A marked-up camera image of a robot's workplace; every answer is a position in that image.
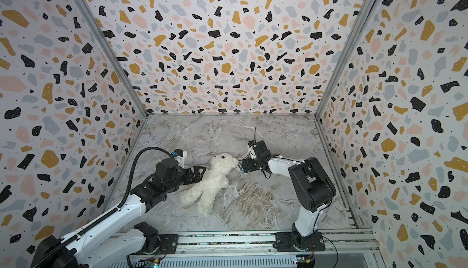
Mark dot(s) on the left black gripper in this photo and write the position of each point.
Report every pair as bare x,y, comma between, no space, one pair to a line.
193,179

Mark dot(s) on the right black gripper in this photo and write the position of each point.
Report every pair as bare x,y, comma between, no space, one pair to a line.
248,164

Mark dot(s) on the blue white striped knit sweater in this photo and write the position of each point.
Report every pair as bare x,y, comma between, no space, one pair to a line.
242,164

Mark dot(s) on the white fluffy teddy bear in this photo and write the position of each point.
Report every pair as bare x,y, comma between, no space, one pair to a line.
214,180

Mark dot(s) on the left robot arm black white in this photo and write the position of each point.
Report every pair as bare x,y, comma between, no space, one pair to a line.
90,246

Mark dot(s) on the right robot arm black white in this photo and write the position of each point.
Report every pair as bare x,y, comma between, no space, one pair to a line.
314,188

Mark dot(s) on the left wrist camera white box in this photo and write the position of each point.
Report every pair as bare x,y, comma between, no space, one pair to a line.
180,156

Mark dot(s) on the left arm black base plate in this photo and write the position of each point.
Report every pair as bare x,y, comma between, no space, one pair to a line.
165,244

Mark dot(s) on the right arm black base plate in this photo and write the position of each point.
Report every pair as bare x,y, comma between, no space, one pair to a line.
292,241

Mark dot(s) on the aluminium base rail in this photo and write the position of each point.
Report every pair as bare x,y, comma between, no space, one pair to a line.
254,249

